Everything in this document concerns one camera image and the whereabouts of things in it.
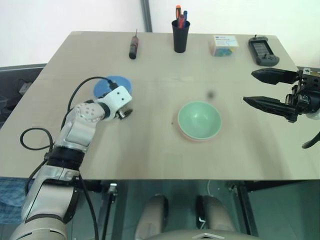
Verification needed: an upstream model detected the blue cloth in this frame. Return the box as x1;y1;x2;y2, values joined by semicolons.
0;176;34;224

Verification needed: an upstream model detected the black pen cup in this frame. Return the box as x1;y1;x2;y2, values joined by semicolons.
171;19;191;54

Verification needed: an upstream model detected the dark grey side bin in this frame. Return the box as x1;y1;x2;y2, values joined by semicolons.
0;63;48;131

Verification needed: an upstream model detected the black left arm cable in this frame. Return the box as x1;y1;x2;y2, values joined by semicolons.
19;76;119;240

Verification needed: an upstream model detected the grey robot torso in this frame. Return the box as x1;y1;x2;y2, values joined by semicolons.
149;230;254;240

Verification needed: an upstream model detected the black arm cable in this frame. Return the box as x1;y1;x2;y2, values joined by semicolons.
301;131;320;150
19;76;119;240

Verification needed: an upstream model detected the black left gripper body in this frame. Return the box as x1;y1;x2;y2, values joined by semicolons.
115;106;134;121

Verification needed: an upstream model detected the grey vertical post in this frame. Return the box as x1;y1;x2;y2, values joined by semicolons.
139;0;154;33

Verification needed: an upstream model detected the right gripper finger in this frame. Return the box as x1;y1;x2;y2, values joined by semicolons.
250;68;301;85
242;95;300;123

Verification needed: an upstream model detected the black handheld controller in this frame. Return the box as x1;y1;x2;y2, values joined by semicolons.
247;34;280;67

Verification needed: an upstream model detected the clear box with blue label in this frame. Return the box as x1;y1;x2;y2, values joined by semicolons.
208;34;239;58

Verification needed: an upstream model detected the black table frame leg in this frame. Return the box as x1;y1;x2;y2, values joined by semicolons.
233;182;260;237

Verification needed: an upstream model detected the blue bowl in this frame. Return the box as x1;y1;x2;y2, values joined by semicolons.
92;74;133;99

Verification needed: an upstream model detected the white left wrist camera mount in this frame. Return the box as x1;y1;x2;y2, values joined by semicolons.
96;85;133;123

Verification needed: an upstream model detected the green bowl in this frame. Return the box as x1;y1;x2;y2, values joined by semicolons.
177;100;223;140

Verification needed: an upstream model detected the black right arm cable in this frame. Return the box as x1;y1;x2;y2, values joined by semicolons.
301;131;320;150

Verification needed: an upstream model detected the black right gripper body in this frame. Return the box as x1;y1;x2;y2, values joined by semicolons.
284;69;320;116

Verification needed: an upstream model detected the grey rounded robot leg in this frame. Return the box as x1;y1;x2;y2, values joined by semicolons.
134;193;170;240
195;194;236;234

